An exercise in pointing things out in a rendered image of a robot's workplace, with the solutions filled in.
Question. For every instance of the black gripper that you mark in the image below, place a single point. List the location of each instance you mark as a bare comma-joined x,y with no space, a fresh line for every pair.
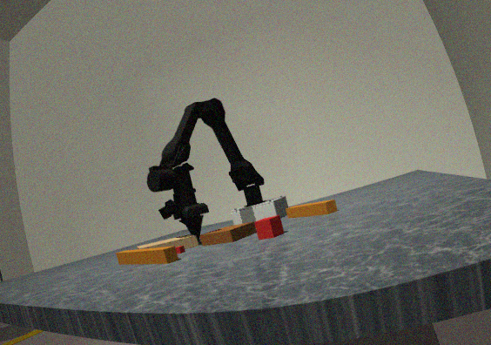
190,216

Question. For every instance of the orange flat bar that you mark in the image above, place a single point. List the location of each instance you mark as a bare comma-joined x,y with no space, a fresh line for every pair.
311,209
159,255

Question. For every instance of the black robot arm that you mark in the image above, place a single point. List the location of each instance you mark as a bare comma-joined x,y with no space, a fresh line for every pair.
163,178

